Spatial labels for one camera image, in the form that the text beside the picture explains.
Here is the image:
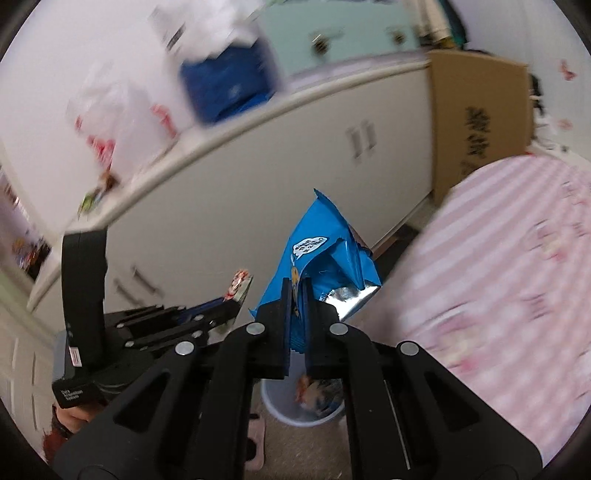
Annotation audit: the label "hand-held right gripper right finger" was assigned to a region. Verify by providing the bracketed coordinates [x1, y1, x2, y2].
[302, 279, 543, 480]

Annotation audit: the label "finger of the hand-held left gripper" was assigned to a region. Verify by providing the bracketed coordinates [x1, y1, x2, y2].
[124, 304, 242, 354]
[115, 298, 228, 330]

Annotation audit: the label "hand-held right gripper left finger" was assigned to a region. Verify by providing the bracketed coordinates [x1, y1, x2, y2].
[51, 279, 293, 480]

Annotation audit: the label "small red white carton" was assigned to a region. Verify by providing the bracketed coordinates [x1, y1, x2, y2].
[222, 270, 254, 306]

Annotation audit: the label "light blue waste bin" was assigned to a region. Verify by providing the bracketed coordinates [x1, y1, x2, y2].
[260, 375, 347, 426]

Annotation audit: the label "blue snack bag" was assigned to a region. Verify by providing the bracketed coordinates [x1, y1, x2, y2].
[249, 188, 383, 352]

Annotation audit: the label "person's left hand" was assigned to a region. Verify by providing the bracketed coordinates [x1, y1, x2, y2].
[56, 405, 101, 437]

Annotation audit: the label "crumpled colourful wrapper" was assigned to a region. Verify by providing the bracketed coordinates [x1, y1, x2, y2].
[297, 376, 343, 412]

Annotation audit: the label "small colourful countertop items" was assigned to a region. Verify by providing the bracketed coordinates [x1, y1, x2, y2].
[78, 172, 120, 219]

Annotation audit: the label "pink slipper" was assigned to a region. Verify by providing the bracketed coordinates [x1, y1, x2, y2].
[244, 412, 267, 470]

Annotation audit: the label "long white cabinet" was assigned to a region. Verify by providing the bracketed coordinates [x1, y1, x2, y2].
[25, 58, 437, 326]

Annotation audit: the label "white red plastic bag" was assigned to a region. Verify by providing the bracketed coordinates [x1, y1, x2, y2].
[67, 64, 182, 186]

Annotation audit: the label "pink checked bed sheet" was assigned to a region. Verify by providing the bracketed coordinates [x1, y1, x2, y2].
[364, 154, 591, 468]

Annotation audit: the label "blue plastic package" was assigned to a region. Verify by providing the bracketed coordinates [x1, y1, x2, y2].
[179, 38, 279, 126]

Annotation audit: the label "brown cardboard box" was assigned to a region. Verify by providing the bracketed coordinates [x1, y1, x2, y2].
[426, 49, 537, 209]

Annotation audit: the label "white printed plastic bag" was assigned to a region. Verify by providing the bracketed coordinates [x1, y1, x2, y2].
[147, 0, 260, 62]

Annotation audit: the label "turquoise drawer unit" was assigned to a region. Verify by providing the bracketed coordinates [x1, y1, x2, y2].
[255, 0, 422, 78]

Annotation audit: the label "dark clothing pile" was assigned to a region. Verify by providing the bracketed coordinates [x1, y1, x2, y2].
[529, 73, 556, 153]

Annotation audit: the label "beige hanging jacket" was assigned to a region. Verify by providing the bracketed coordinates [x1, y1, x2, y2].
[412, 0, 452, 48]

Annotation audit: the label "dark green hanging garment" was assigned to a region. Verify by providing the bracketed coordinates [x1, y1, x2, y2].
[450, 2, 468, 47]

